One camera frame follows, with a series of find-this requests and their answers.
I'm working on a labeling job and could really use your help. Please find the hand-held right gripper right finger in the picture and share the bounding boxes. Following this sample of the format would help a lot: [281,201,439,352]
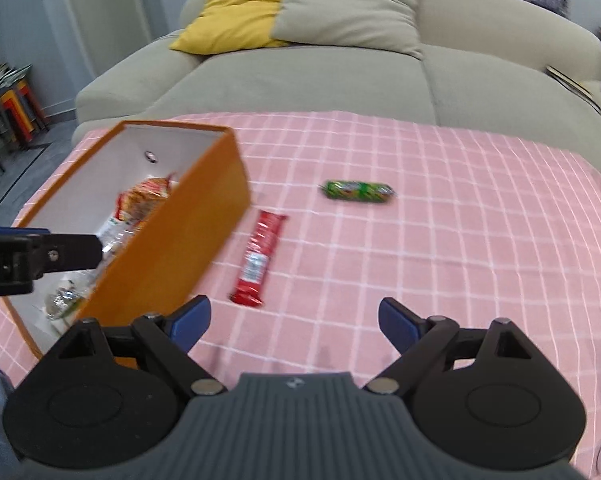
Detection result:
[363,297,552,395]

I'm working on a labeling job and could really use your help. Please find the yellow pillow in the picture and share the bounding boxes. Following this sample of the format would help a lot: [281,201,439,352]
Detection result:
[169,0,294,56]

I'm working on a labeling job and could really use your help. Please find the clear packet of white balls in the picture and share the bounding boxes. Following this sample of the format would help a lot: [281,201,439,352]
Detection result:
[42,269,100,333]

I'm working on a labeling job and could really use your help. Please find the red striped snack stick bag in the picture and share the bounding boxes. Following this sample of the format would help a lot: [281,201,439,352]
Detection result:
[114,173,180,227]

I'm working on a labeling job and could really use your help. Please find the stacked orange stools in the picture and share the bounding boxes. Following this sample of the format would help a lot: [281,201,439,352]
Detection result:
[0,79,50,144]

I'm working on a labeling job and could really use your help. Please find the pink checked cloth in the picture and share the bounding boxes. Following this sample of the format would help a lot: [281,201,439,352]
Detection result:
[0,110,601,480]

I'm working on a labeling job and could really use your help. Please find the orange cardboard box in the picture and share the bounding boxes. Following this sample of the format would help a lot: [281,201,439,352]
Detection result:
[10,119,254,367]

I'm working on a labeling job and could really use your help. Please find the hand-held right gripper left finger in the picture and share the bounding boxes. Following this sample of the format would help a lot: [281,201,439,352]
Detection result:
[44,294,229,396]

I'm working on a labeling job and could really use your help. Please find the white snack packet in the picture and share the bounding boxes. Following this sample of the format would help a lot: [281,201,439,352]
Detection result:
[97,214,142,257]

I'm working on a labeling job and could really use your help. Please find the beige sofa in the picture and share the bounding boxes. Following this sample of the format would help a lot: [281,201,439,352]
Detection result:
[72,0,601,176]

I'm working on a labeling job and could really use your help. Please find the book with dark cover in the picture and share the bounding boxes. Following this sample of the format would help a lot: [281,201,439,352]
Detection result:
[545,63,601,112]

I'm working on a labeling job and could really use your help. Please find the green wrapped sausage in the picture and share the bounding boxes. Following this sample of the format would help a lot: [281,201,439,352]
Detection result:
[322,179,396,207]

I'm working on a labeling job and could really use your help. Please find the red snack bar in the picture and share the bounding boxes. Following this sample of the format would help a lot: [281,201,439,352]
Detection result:
[229,209,289,307]

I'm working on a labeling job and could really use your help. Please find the beige pillow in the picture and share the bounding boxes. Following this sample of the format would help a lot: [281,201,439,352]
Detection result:
[270,0,426,60]

